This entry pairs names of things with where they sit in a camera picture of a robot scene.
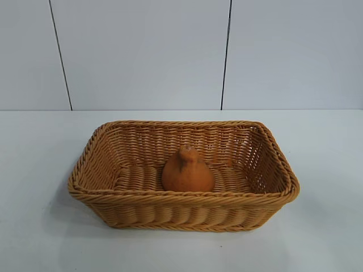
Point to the orange with knobbed stem end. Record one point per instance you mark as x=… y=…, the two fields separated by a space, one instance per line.
x=187 y=175

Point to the tan woven wicker basket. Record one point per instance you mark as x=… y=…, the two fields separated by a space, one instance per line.
x=184 y=207

